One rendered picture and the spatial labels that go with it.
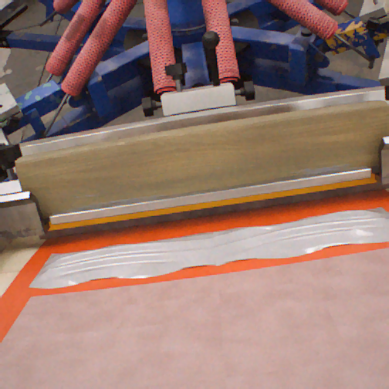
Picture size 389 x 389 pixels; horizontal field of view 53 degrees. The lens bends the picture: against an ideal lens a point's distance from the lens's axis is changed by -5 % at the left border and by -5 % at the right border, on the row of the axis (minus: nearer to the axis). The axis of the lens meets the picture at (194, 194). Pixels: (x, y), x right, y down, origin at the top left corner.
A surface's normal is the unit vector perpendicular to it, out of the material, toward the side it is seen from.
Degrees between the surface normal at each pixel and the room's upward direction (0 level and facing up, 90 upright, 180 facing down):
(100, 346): 32
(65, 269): 6
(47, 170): 56
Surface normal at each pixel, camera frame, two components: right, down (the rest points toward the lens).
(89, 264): -0.07, -0.62
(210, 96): -0.01, 0.33
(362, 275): -0.16, -0.93
